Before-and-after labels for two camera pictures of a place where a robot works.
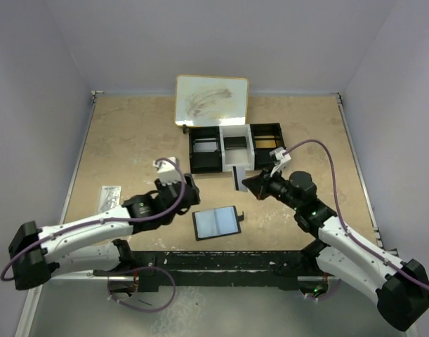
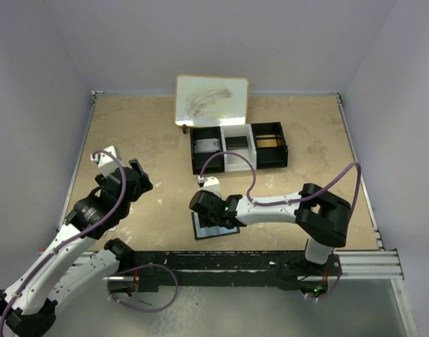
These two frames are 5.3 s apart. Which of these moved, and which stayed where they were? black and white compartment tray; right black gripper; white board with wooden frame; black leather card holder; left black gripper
Moved: left black gripper; right black gripper
Stayed: black and white compartment tray; black leather card holder; white board with wooden frame
